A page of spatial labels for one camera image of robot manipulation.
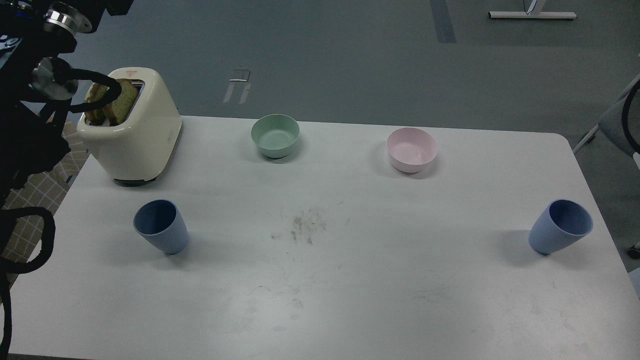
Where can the blue cup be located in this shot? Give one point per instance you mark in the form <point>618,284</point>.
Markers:
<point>561,224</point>
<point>160,222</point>

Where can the black robot arm left side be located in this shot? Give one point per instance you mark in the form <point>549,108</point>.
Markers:
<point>39,88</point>

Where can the mint green bowl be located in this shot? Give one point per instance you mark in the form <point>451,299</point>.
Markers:
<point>275,135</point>

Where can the pink bowl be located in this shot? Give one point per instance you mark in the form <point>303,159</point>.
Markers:
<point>410,150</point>

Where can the cream white toaster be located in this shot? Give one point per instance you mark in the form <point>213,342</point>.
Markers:
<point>136,151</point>

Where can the right toast slice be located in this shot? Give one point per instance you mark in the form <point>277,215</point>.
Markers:
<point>117,111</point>

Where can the white stand base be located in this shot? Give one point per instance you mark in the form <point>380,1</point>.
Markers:
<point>535,10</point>

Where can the beige checkered cloth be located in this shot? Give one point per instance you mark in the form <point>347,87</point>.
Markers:
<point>46,190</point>

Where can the grey chair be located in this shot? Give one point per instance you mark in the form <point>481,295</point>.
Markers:
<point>615,123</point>

